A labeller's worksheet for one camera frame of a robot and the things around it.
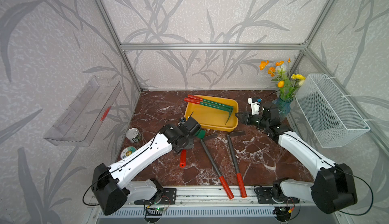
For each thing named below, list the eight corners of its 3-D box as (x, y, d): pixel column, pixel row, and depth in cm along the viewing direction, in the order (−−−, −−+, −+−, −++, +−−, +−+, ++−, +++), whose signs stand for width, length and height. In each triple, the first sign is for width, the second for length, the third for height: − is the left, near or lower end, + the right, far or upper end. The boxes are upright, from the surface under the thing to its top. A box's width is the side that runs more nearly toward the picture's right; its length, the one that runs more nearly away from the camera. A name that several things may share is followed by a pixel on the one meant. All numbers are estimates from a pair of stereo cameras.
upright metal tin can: (128, 143, 94) (124, 138, 89) (132, 133, 99) (128, 127, 94) (140, 143, 94) (136, 138, 89) (143, 133, 99) (139, 127, 94)
